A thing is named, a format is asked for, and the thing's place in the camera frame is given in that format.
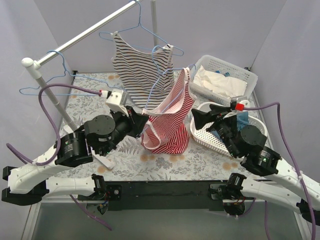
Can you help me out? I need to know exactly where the red white striped tank top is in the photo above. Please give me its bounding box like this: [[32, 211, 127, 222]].
[[141, 67, 197, 155]]

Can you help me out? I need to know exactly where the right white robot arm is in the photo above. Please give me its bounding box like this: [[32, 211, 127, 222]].
[[191, 103, 320, 225]]

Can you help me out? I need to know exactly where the metal clothes rack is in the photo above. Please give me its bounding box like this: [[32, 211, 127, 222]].
[[20, 0, 161, 171]]

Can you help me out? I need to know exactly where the black white striped tank top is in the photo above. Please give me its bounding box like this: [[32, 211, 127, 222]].
[[111, 32, 175, 110]]

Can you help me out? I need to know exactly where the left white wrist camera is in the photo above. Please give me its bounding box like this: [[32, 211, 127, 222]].
[[99, 89, 129, 116]]

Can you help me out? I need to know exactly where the teal blue garment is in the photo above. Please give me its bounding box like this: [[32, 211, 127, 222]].
[[209, 111, 251, 138]]

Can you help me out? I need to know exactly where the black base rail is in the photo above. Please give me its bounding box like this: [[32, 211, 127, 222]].
[[77, 180, 247, 218]]

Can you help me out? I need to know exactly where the floral table cloth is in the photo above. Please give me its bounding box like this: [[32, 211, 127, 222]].
[[55, 72, 264, 182]]

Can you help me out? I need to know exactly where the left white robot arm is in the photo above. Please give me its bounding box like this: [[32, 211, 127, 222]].
[[1, 106, 149, 206]]

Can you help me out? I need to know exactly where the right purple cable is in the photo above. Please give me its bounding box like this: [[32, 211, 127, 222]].
[[243, 101, 317, 240]]

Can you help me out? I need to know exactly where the white cloth in basket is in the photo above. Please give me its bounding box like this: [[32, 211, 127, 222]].
[[193, 65, 247, 98]]

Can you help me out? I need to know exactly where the purple cable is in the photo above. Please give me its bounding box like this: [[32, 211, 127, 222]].
[[243, 101, 317, 240], [5, 83, 113, 231]]

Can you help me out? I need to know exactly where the blue hanger with striped top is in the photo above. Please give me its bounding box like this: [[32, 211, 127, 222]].
[[98, 0, 185, 57]]

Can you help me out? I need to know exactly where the blue wire hanger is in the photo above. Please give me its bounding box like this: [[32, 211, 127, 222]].
[[19, 49, 115, 97], [141, 44, 197, 137]]

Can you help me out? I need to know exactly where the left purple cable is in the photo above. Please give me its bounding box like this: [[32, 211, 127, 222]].
[[5, 83, 113, 231]]

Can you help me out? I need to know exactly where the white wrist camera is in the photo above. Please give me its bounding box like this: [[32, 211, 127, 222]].
[[224, 99, 250, 119], [99, 89, 129, 116]]

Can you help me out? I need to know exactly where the white rectangular basket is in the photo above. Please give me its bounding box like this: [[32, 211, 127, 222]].
[[190, 55, 258, 106]]

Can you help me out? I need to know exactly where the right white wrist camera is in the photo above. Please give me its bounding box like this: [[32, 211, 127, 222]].
[[224, 99, 250, 119]]

